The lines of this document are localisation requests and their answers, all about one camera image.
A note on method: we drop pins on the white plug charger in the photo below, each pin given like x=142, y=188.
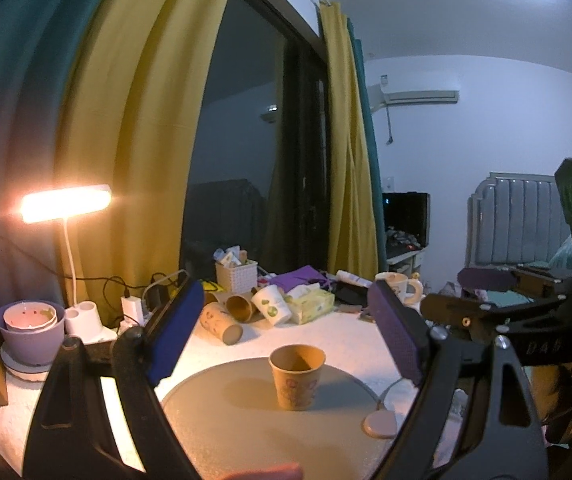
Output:
x=133, y=307

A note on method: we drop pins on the grey padded headboard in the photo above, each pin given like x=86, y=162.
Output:
x=515, y=225

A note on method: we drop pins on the round grey mat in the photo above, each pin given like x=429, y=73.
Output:
x=226, y=410

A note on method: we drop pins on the white air conditioner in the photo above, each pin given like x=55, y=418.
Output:
x=420, y=96

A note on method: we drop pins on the narrow yellow curtain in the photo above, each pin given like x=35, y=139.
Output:
x=341, y=160

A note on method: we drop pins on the black monitor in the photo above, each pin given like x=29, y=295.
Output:
x=405, y=215

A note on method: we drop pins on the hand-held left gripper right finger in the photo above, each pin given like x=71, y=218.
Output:
x=398, y=335

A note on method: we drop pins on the yellow-green tissue pack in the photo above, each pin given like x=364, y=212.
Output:
x=311, y=305

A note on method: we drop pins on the wide teal curtain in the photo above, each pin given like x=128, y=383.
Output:
x=16, y=85

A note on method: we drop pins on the narrow teal curtain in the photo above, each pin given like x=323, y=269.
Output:
x=368, y=135

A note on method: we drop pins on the teal pillow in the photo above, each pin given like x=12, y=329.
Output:
x=563, y=257

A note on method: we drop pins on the white desk lamp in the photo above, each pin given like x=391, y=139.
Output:
x=66, y=203

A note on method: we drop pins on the dark glass sliding door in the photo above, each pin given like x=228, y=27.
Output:
x=246, y=135

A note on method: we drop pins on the white ceramic mug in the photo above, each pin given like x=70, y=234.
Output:
x=403, y=287

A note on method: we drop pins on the white paper cup green print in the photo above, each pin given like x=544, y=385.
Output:
x=273, y=305

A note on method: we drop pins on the brown printed paper cup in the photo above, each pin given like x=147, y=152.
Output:
x=297, y=377

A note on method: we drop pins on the white inner bowl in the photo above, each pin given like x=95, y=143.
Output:
x=28, y=317

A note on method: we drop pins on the white tube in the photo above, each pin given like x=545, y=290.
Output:
x=353, y=278

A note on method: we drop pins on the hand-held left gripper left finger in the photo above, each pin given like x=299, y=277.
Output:
x=176, y=332

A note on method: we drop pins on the person's left hand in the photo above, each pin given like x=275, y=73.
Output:
x=266, y=473

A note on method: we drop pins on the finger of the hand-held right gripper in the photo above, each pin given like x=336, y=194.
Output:
x=465, y=312
x=485, y=278

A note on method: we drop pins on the wide yellow curtain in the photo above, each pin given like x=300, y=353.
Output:
x=156, y=110

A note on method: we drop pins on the white woven basket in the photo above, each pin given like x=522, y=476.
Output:
x=238, y=277

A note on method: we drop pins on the white plate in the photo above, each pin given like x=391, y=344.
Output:
x=16, y=367

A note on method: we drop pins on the brown paper cup yellow print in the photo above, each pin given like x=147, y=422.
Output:
x=221, y=322

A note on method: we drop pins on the purple cloth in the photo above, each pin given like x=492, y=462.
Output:
x=301, y=276

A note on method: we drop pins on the black power adapter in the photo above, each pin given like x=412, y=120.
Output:
x=158, y=297

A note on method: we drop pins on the white side desk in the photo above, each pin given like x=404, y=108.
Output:
x=405, y=261

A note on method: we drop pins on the black pouch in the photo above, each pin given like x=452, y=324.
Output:
x=350, y=293

